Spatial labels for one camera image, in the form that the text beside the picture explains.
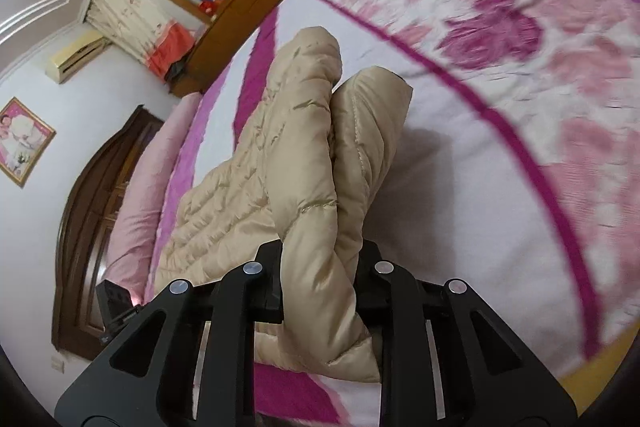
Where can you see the cream wall air conditioner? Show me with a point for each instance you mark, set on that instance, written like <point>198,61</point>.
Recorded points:
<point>75,57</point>

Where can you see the dark wooden headboard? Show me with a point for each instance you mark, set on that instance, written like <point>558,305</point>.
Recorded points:
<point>85,232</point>

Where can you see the red box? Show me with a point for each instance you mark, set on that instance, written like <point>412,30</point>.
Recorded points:
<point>210,6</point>

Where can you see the pink purple floral bed sheet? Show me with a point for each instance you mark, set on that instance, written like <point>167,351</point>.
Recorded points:
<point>500,157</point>

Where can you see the pink rolled quilt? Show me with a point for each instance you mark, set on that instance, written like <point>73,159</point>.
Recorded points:
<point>145,187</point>

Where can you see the framed wall picture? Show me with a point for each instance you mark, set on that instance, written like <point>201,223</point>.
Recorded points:
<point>22,139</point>

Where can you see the beige puffer jacket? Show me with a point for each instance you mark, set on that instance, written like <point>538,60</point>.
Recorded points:
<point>280,167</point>

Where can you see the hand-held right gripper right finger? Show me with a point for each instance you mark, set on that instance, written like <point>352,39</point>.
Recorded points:
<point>370,277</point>

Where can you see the cream and coral curtain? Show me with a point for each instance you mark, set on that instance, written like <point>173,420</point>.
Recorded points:
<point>135,24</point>

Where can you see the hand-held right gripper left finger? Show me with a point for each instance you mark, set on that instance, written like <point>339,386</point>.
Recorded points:
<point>270,277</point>

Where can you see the white wall socket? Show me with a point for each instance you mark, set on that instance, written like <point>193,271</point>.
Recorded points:
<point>58,363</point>

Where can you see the dark cloth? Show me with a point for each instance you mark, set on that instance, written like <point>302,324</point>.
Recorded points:
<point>177,71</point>

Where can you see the long wooden cabinet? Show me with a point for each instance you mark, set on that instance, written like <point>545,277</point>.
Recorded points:
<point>235,27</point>

